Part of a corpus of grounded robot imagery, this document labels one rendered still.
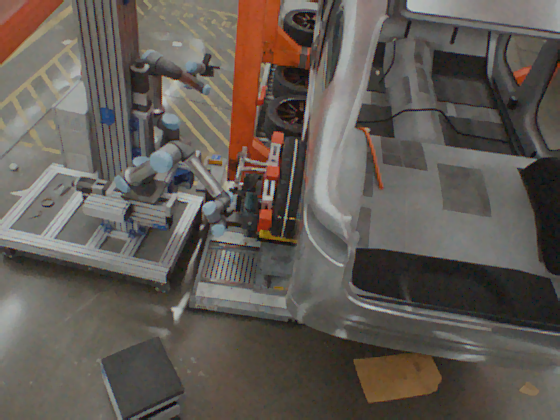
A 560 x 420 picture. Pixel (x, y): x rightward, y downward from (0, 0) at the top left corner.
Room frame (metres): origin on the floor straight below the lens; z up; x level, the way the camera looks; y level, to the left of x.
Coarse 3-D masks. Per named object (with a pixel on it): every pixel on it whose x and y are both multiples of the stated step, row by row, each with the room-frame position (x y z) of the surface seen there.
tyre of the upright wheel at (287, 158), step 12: (288, 144) 2.76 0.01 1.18; (300, 144) 2.79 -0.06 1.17; (288, 156) 2.65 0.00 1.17; (300, 156) 2.66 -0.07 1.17; (288, 168) 2.57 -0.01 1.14; (300, 168) 2.58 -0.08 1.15; (288, 180) 2.51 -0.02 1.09; (300, 180) 2.52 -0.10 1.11; (288, 192) 2.46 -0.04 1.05; (276, 204) 2.42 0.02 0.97; (288, 204) 2.42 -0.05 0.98; (276, 216) 2.39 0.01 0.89; (288, 216) 2.40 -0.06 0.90; (276, 228) 2.40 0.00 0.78; (288, 228) 2.40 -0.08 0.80
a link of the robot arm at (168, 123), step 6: (168, 114) 3.05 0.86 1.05; (162, 120) 2.98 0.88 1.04; (168, 120) 2.99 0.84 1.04; (174, 120) 3.00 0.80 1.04; (162, 126) 2.98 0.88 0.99; (168, 126) 2.96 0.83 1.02; (174, 126) 2.97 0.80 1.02; (162, 132) 2.98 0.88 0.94; (168, 132) 2.96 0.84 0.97; (174, 132) 2.97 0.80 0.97; (168, 138) 2.96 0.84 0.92; (174, 138) 2.97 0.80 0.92
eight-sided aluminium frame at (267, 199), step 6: (270, 144) 2.82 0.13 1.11; (276, 144) 2.82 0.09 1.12; (270, 150) 2.75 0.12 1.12; (276, 150) 2.79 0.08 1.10; (270, 156) 2.68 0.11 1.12; (276, 156) 2.69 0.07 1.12; (270, 162) 2.62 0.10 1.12; (276, 162) 2.63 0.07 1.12; (264, 192) 2.48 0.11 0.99; (264, 198) 2.45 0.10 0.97; (270, 198) 2.46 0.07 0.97; (264, 204) 2.45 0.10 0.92; (270, 204) 2.45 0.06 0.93
